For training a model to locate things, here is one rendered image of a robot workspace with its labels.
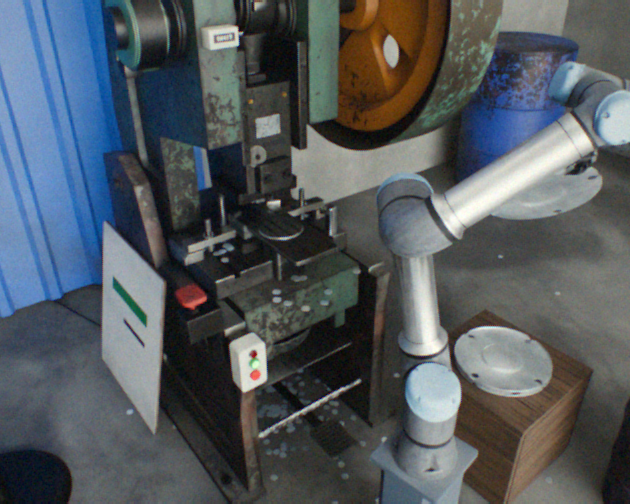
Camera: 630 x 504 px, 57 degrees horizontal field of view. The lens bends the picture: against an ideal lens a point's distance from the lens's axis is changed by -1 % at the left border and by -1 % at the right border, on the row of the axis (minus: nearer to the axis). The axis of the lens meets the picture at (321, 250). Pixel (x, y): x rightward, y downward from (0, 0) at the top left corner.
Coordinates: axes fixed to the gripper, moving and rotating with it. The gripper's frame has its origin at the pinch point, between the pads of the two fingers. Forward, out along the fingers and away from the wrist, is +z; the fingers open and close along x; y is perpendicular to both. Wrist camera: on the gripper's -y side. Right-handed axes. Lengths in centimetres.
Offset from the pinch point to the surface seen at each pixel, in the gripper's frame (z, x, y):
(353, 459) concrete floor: 83, 64, 42
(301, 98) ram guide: 19, -32, 52
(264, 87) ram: 17, -35, 62
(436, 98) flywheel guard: 8.4, -23.9, 21.0
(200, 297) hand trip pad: 25, 14, 83
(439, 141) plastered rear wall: 225, -104, -83
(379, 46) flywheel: 24, -49, 26
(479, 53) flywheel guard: 1.7, -31.5, 10.6
